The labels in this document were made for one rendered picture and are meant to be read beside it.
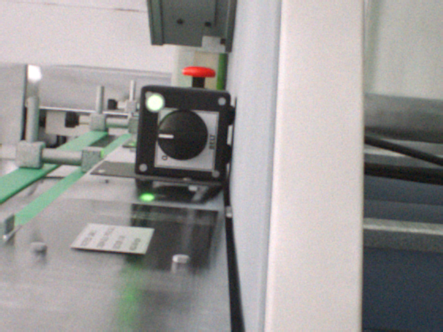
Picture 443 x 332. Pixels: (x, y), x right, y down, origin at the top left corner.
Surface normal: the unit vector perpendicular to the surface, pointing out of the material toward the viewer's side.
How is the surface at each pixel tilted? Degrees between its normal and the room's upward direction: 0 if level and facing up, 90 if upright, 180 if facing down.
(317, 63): 90
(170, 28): 90
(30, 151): 90
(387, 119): 90
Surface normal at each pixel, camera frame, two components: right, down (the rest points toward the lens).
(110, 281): 0.08, -0.99
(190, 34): -0.07, 0.90
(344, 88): 0.04, -0.43
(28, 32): 0.00, 0.11
